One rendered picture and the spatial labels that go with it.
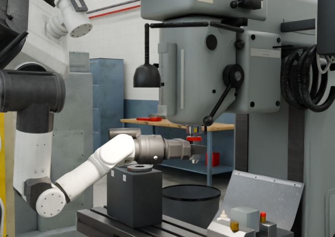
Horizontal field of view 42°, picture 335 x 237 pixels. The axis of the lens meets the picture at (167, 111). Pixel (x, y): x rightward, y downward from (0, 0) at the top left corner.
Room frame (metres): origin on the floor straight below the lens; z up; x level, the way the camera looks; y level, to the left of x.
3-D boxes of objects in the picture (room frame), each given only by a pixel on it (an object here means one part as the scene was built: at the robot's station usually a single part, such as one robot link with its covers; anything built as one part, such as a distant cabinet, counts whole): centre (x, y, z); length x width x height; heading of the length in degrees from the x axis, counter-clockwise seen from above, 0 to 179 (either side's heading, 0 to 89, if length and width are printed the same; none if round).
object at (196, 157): (1.35, -0.08, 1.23); 0.05 x 0.05 x 0.06
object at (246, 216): (1.19, -0.21, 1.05); 0.06 x 0.05 x 0.06; 39
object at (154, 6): (1.38, -0.12, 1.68); 0.34 x 0.24 x 0.10; 130
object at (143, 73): (1.14, 0.05, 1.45); 0.07 x 0.07 x 0.06
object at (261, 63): (1.47, -0.23, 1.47); 0.24 x 0.19 x 0.26; 40
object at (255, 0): (1.29, -0.22, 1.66); 0.12 x 0.04 x 0.04; 130
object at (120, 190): (1.59, 0.13, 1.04); 0.22 x 0.12 x 0.20; 31
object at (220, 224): (1.16, -0.17, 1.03); 0.12 x 0.06 x 0.04; 39
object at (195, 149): (1.32, -0.09, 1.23); 0.06 x 0.02 x 0.03; 107
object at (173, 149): (1.32, 0.00, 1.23); 0.13 x 0.12 x 0.10; 17
